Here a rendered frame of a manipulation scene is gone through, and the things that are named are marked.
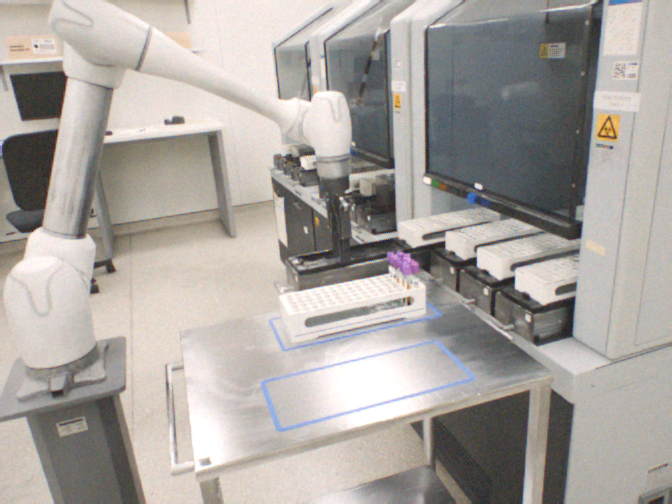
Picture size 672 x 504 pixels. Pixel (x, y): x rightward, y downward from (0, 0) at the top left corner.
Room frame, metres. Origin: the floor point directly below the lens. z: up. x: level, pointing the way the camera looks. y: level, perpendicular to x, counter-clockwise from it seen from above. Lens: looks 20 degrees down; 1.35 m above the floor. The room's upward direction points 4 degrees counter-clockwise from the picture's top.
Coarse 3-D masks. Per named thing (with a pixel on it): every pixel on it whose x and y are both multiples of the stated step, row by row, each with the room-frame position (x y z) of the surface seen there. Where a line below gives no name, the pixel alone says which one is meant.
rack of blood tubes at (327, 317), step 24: (336, 288) 1.05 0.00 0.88; (360, 288) 1.04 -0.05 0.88; (384, 288) 1.04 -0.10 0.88; (288, 312) 0.95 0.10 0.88; (312, 312) 0.95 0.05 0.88; (336, 312) 1.05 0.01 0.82; (360, 312) 1.04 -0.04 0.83; (384, 312) 1.00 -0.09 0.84; (408, 312) 1.01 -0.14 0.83; (312, 336) 0.95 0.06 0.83
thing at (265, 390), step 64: (256, 320) 1.05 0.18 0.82; (448, 320) 0.99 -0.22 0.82; (192, 384) 0.82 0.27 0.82; (256, 384) 0.81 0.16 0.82; (320, 384) 0.79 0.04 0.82; (384, 384) 0.78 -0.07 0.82; (448, 384) 0.76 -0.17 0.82; (512, 384) 0.75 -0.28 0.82; (192, 448) 0.65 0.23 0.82; (256, 448) 0.64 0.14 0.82
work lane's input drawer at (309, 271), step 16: (384, 240) 1.53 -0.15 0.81; (400, 240) 1.51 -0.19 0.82; (304, 256) 1.45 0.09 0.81; (320, 256) 1.46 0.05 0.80; (336, 256) 1.45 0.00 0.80; (368, 256) 1.40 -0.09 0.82; (384, 256) 1.41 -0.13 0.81; (416, 256) 1.43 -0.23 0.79; (288, 272) 1.42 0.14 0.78; (304, 272) 1.33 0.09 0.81; (320, 272) 1.34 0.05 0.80; (336, 272) 1.35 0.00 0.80; (352, 272) 1.36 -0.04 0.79; (368, 272) 1.38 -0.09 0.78; (384, 272) 1.40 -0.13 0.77; (288, 288) 1.37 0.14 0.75; (304, 288) 1.32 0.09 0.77
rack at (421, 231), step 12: (432, 216) 1.57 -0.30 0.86; (444, 216) 1.56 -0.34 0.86; (456, 216) 1.55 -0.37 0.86; (468, 216) 1.55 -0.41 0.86; (480, 216) 1.54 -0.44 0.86; (492, 216) 1.53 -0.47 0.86; (408, 228) 1.47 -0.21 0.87; (420, 228) 1.48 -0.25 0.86; (432, 228) 1.46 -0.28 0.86; (444, 228) 1.48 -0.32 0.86; (456, 228) 1.55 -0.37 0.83; (408, 240) 1.47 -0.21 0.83; (420, 240) 1.45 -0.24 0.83; (432, 240) 1.46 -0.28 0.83; (444, 240) 1.48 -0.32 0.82
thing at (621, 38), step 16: (608, 0) 1.01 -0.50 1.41; (624, 0) 0.98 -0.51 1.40; (640, 0) 0.95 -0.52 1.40; (608, 16) 1.01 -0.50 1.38; (624, 16) 0.97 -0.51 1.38; (640, 16) 0.94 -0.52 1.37; (608, 32) 1.00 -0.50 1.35; (624, 32) 0.97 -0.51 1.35; (608, 48) 1.00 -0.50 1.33; (624, 48) 0.97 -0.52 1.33; (624, 64) 0.96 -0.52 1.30; (608, 128) 0.98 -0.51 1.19; (608, 144) 0.98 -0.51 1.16; (608, 160) 0.97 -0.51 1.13; (624, 160) 0.94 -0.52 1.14
